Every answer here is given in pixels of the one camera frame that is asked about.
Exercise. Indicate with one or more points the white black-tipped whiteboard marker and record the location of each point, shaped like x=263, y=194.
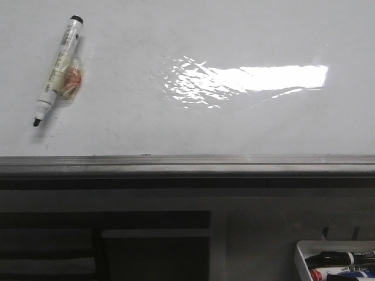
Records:
x=59, y=68

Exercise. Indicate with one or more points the white whiteboard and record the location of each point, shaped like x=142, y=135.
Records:
x=193, y=78

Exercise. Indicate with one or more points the white marker tray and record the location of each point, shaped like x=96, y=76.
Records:
x=305, y=249

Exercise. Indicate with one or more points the left black tray hook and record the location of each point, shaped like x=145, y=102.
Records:
x=325, y=231

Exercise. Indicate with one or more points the black tray hook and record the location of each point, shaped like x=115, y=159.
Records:
x=325, y=231
x=355, y=233

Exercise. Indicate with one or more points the black marker in tray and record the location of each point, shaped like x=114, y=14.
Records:
x=333, y=258

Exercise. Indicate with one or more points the red marker in tray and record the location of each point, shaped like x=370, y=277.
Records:
x=322, y=273

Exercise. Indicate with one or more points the right black tray hook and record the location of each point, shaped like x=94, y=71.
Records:
x=355, y=233

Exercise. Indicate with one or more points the blue marker in tray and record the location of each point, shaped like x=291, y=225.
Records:
x=353, y=276

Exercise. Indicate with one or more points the grey aluminium whiteboard frame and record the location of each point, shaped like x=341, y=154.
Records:
x=185, y=167

